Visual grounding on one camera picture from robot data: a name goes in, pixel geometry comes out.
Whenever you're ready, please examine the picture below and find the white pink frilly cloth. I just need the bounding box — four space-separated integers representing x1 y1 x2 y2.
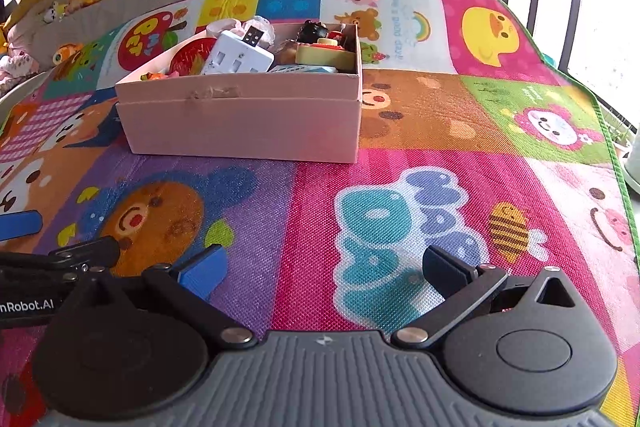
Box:
205 16 274 40

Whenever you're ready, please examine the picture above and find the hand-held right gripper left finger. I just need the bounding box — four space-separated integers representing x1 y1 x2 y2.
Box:
70 244 259 351

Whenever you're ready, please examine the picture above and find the orange plush toy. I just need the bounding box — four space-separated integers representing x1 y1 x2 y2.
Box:
52 42 84 66

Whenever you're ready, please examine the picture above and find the potted plant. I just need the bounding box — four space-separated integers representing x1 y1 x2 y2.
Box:
602 106 640 168

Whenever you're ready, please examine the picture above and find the pink cardboard box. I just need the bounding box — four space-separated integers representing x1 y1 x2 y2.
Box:
115 23 364 164

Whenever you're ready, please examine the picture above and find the pink white plush toy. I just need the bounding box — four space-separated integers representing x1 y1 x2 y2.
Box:
0 49 42 84

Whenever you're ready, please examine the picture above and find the light blue plastic item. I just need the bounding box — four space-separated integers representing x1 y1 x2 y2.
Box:
267 63 336 76

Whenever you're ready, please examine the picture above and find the colourful cartoon play mat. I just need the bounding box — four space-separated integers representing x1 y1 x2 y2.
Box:
0 0 640 427

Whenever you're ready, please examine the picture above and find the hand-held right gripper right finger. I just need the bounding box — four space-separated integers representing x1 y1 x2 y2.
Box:
390 246 577 351

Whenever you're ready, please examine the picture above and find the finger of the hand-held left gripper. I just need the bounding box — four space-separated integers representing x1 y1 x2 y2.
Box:
47 236 122 277
0 210 42 243

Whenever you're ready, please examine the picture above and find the red round toy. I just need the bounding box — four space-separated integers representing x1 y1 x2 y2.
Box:
169 38 216 76

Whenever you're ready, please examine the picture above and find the yellow toy cake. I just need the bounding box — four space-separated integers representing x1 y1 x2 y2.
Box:
295 40 354 70

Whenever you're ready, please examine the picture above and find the black-haired red doll figurine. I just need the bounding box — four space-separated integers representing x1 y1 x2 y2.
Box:
297 21 347 46

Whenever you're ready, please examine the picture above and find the white power strip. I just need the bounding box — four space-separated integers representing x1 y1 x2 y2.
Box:
200 30 276 76

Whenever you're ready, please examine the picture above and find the yellow plush toy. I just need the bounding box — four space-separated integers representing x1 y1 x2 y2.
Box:
0 0 55 54

